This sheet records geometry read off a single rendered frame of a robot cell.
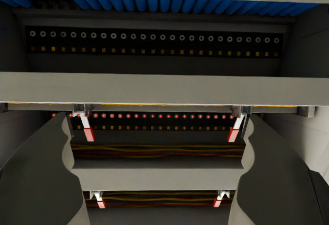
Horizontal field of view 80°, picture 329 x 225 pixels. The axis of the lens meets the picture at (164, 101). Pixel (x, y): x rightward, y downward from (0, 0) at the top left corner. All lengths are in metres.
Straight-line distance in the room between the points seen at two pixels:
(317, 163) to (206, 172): 0.21
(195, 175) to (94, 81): 0.26
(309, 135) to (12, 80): 0.53
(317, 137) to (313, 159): 0.04
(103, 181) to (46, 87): 0.21
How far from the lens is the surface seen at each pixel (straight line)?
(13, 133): 0.53
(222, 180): 0.44
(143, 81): 0.30
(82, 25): 0.46
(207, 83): 0.31
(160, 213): 0.66
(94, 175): 0.43
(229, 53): 0.46
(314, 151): 0.49
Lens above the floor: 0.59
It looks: 27 degrees up
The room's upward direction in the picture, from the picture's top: 178 degrees counter-clockwise
